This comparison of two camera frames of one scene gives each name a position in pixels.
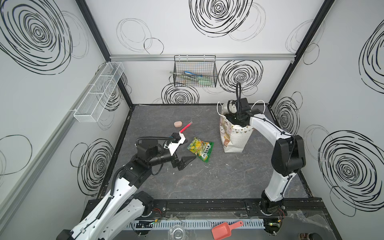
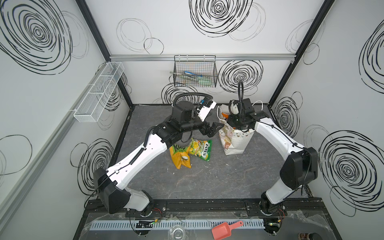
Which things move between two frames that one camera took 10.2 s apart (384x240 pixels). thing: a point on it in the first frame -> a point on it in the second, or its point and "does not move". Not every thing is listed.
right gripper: x=229 y=117 does not move
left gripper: x=182 y=163 -> x=211 y=132
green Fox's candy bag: x=202 y=149 does not move
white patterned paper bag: x=234 y=138 does not move
